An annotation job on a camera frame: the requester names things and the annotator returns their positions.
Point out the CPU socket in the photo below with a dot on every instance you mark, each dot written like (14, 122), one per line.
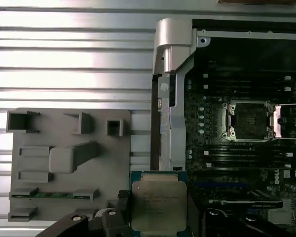
(250, 121)

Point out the grey parts rack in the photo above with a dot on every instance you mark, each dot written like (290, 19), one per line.
(64, 207)

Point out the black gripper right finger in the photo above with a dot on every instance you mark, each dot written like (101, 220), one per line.
(236, 227)

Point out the green RAM stick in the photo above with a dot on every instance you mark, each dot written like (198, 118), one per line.
(56, 195)

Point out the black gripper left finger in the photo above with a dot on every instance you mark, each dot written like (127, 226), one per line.
(113, 224)

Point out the black RAM slot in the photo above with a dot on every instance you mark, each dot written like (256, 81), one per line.
(246, 87)
(246, 149)
(246, 160)
(246, 77)

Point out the silver CPU green edge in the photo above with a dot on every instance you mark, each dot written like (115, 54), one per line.
(159, 205)

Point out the dark green motherboard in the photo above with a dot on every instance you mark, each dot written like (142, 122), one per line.
(251, 177)

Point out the black open PC case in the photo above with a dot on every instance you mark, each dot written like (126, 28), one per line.
(175, 111)

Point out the silver chipset heatsink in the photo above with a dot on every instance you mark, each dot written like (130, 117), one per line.
(283, 216)

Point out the metal socket cover frame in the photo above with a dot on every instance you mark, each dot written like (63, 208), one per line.
(278, 123)

